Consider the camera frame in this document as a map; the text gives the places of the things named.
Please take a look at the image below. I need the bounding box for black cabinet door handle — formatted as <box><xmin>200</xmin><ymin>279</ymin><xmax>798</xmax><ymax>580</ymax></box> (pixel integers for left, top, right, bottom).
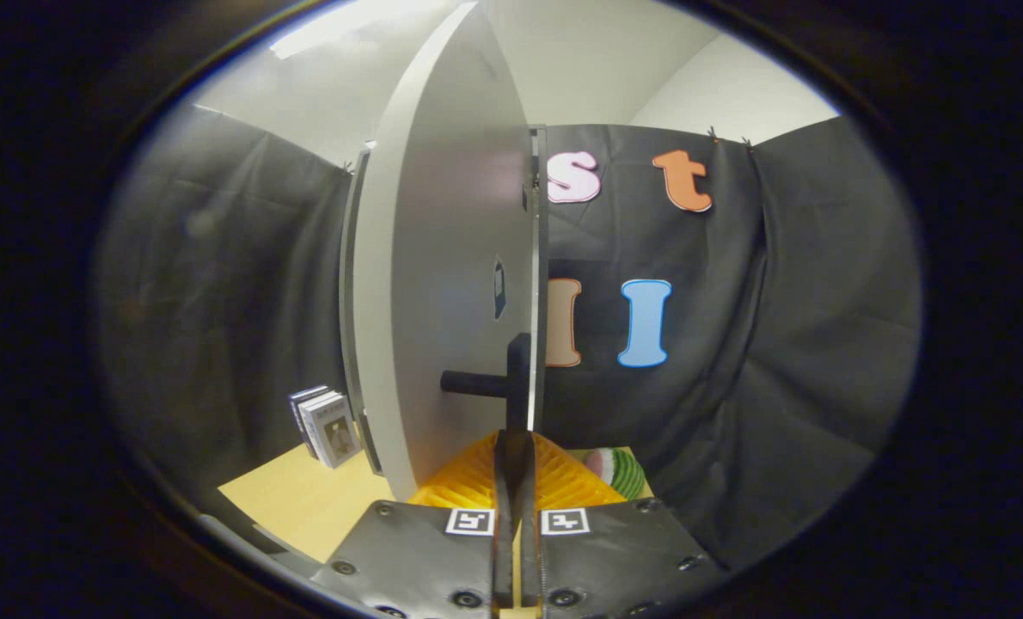
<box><xmin>439</xmin><ymin>333</ymin><xmax>535</xmax><ymax>436</ymax></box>

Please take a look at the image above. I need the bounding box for green striped watermelon toy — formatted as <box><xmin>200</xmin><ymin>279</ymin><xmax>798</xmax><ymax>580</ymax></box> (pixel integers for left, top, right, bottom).
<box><xmin>584</xmin><ymin>446</ymin><xmax>648</xmax><ymax>502</ymax></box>

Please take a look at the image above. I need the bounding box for black backdrop cloth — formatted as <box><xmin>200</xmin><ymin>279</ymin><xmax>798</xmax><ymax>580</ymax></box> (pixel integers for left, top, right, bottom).
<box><xmin>93</xmin><ymin>103</ymin><xmax>922</xmax><ymax>570</ymax></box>

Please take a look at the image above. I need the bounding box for white shoe cabinet door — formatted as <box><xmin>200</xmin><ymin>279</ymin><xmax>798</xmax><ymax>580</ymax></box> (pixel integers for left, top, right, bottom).
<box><xmin>352</xmin><ymin>0</ymin><xmax>551</xmax><ymax>504</ymax></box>

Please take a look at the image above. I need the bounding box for stack of small books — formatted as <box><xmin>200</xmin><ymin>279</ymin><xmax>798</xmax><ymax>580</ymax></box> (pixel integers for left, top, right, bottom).
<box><xmin>287</xmin><ymin>384</ymin><xmax>364</xmax><ymax>470</ymax></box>

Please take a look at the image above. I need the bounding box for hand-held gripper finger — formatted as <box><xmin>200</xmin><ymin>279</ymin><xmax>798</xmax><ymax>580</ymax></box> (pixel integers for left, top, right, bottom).
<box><xmin>309</xmin><ymin>430</ymin><xmax>518</xmax><ymax>619</ymax></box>
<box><xmin>516</xmin><ymin>430</ymin><xmax>727</xmax><ymax>619</ymax></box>

